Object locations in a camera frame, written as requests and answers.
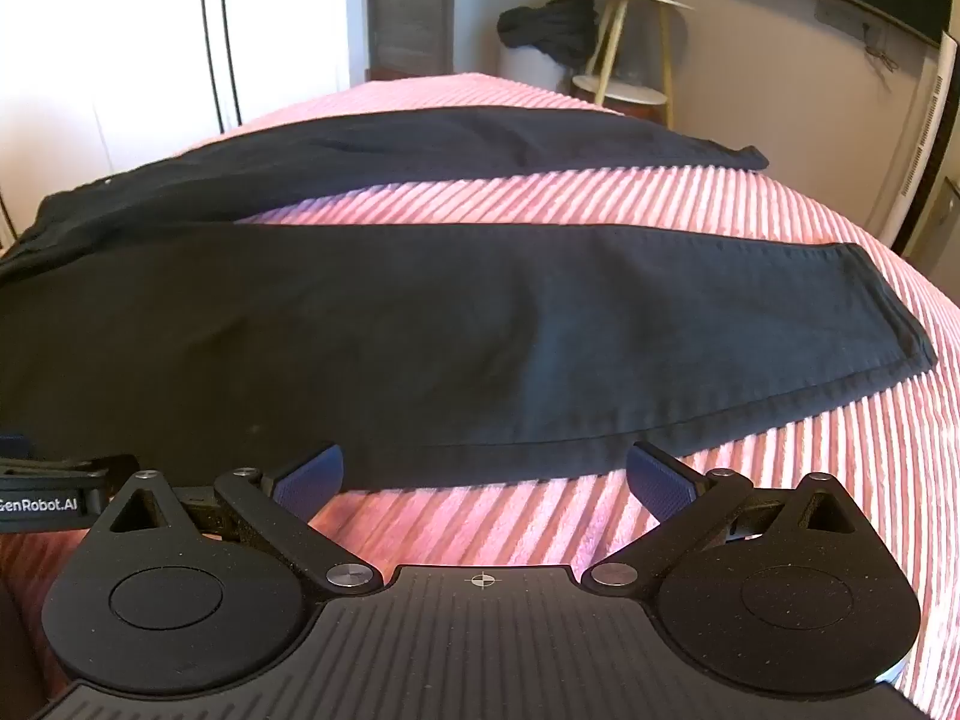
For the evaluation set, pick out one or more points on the black pants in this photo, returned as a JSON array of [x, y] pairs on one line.
[[450, 330]]

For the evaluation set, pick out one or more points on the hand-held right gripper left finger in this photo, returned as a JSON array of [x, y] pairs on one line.
[[311, 478]]

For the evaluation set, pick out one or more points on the dark cloth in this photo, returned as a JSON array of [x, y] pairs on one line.
[[547, 26]]

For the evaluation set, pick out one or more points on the white laundry basket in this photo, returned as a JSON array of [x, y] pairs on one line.
[[529, 67]]

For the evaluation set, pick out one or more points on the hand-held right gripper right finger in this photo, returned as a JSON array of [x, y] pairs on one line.
[[661, 481]]

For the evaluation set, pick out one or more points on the white round side table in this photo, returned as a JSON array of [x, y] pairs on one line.
[[626, 90]]

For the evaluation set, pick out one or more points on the white tower appliance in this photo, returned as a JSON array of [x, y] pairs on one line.
[[919, 135]]

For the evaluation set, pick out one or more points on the pink ribbed blanket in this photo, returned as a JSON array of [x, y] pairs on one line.
[[750, 195]]

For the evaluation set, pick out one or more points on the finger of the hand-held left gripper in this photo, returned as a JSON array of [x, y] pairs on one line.
[[105, 466]]

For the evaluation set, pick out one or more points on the grey wooden door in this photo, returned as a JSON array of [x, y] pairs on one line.
[[412, 7]]

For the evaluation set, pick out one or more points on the white wardrobe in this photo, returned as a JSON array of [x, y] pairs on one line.
[[112, 52]]

